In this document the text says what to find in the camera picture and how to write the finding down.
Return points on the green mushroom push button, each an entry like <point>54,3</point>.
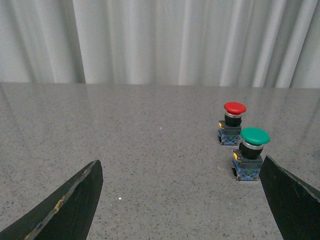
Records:
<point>247,160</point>

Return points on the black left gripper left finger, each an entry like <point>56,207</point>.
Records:
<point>66,214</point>

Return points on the white pleated curtain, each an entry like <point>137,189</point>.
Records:
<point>232,43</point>

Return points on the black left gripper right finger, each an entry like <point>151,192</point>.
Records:
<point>295,205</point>

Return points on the red mushroom push button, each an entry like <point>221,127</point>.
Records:
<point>230,127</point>

